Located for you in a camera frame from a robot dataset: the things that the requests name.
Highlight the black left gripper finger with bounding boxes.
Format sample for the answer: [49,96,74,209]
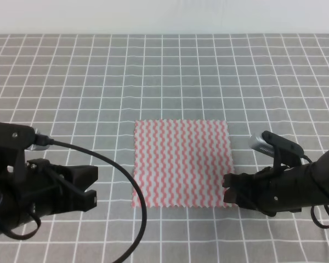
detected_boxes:
[67,165,98,191]
[76,190,97,212]

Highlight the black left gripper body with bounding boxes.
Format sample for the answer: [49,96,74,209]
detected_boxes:
[5,158,80,219]

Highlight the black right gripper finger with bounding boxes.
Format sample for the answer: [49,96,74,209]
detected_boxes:
[223,190,246,208]
[223,173,257,191]

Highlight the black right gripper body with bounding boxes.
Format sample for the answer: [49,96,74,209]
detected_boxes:
[243,164,318,216]

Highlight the pink white wavy towel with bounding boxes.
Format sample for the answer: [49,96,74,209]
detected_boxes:
[134,119,234,208]

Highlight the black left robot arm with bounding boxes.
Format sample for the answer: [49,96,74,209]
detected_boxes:
[0,159,98,241]

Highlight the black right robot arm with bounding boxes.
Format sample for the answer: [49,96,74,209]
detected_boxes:
[223,150,329,216]

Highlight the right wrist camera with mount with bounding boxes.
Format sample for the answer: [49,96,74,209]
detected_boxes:
[249,130,304,168]

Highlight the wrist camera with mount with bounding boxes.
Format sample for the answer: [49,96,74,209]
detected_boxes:
[0,122,53,183]
[249,130,304,168]

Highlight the black left camera cable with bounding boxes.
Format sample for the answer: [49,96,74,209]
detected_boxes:
[0,136,148,263]

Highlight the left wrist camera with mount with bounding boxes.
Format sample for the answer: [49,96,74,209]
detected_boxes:
[0,122,53,183]

